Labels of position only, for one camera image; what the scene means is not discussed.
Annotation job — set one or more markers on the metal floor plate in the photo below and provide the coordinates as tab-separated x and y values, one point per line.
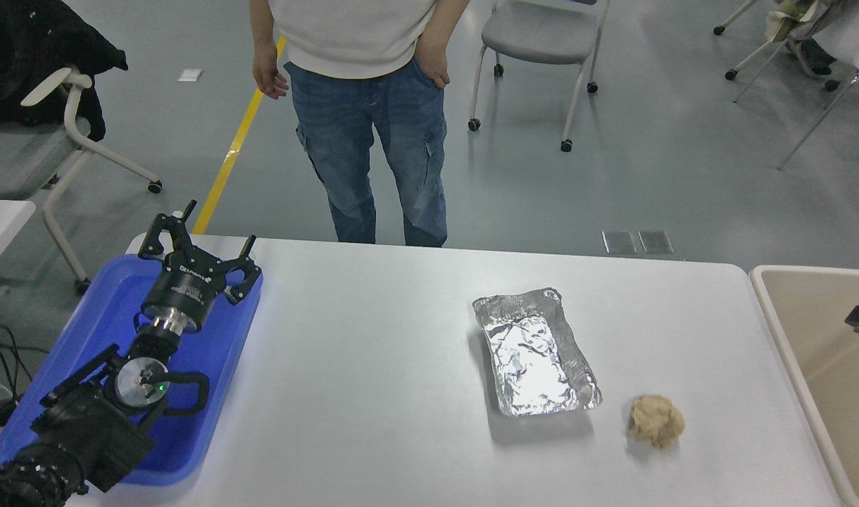
655	241
618	241

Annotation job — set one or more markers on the grey seat chair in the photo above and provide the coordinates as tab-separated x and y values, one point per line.
542	35

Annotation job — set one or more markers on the large pale bin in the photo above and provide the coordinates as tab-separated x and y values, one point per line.
824	380

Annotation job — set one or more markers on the white frame office chair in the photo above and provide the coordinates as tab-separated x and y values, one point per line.
21	162

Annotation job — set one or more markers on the white chair leg with castor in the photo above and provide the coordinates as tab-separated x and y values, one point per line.
734	15

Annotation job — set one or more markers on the person's right forearm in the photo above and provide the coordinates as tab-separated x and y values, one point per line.
262	21

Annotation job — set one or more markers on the crumpled tan paper ball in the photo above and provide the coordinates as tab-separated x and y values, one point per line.
656	421

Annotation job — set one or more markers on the person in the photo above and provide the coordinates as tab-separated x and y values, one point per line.
813	56
366	127

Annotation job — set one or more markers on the blue plastic tray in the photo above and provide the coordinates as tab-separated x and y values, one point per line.
211	352

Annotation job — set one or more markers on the person's right hand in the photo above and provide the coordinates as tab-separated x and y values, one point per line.
267	70

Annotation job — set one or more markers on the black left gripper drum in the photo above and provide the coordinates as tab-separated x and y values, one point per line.
183	296

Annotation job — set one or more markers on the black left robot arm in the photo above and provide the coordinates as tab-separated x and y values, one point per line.
84	429

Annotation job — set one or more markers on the person's left forearm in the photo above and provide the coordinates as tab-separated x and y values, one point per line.
443	21

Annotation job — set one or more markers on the person's left hand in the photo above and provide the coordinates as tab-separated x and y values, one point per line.
438	65

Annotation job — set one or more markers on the silver foil tray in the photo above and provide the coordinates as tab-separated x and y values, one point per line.
535	352

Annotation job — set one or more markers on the black garment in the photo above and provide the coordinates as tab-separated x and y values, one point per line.
28	49

